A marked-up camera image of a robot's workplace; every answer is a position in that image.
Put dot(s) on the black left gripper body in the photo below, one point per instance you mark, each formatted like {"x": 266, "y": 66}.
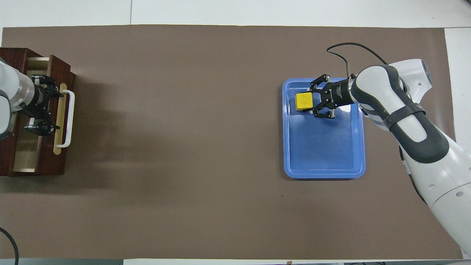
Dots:
{"x": 36, "y": 101}

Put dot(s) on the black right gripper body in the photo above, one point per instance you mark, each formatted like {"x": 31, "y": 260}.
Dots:
{"x": 338, "y": 94}

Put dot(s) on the yellow cube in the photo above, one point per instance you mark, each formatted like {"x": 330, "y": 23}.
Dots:
{"x": 304, "y": 101}

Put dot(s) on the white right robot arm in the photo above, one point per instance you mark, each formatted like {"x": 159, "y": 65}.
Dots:
{"x": 434, "y": 165}

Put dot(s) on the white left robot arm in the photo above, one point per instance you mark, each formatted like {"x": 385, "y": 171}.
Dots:
{"x": 11, "y": 88}

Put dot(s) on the blue plastic tray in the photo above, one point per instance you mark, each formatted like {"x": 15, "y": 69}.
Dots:
{"x": 323, "y": 147}

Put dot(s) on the brown table mat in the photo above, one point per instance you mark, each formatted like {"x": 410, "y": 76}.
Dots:
{"x": 184, "y": 202}

